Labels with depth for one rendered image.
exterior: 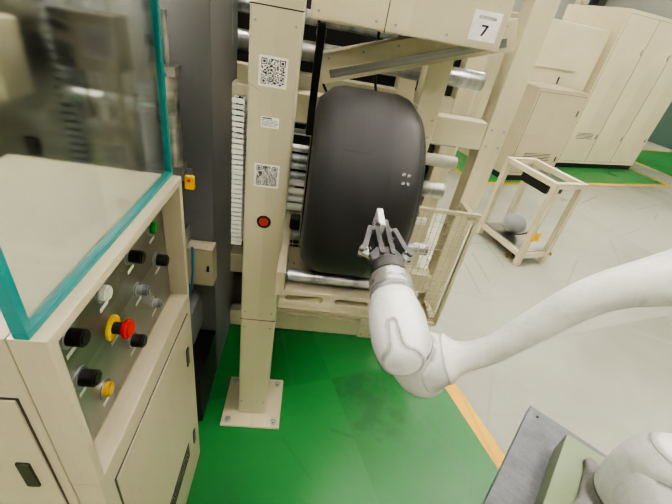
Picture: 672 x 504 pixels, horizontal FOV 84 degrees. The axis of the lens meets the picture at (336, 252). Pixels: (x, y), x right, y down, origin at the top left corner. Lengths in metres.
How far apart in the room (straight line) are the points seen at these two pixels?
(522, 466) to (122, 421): 1.08
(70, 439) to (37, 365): 0.18
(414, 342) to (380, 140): 0.56
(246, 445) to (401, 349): 1.36
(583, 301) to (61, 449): 0.87
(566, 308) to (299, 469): 1.42
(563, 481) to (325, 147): 1.08
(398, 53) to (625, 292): 1.09
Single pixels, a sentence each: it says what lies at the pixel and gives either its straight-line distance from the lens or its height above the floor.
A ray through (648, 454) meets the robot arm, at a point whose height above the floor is 0.98.
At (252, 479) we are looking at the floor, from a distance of 1.86.
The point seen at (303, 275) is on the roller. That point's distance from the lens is 1.27.
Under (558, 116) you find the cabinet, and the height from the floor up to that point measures 0.93.
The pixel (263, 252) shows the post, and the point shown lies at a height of 0.94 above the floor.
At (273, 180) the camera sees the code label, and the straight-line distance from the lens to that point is 1.18.
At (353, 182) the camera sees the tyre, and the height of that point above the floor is 1.31.
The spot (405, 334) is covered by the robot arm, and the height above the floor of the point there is 1.24.
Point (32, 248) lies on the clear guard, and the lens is 0.60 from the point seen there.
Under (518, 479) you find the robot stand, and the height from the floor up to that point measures 0.65.
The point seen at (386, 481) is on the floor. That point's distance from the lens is 1.93.
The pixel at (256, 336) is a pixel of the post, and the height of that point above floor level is 0.53.
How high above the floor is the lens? 1.68
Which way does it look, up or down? 33 degrees down
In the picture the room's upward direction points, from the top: 11 degrees clockwise
